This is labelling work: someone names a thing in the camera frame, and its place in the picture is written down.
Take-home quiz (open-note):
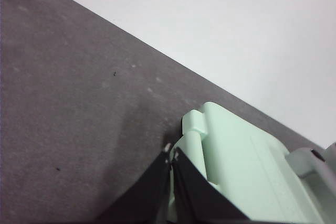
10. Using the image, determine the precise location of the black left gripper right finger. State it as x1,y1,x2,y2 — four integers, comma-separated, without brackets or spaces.
172,146,250,224

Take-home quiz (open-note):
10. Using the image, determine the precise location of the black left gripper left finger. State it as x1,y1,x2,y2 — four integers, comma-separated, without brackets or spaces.
96,144,172,224

